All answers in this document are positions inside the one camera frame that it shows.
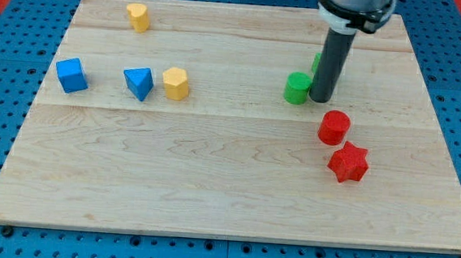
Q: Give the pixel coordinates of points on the red star block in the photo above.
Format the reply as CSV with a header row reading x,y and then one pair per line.
x,y
349,163

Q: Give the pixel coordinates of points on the wooden board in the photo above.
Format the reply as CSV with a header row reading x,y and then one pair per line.
x,y
232,160

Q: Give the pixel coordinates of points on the green circle block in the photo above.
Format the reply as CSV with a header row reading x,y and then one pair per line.
x,y
297,87

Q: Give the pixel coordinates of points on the yellow hexagon block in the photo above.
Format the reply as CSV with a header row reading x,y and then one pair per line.
x,y
175,83

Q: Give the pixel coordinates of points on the green block behind rod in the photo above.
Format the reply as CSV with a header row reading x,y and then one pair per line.
x,y
315,62

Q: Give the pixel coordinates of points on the red circle block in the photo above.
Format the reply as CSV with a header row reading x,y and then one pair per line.
x,y
334,127

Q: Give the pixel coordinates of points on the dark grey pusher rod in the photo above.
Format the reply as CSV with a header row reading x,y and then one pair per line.
x,y
331,62

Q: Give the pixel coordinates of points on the blue cube block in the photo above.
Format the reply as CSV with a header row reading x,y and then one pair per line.
x,y
71,75

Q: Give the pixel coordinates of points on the blue triangle block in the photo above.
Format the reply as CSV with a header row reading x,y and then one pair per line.
x,y
139,82

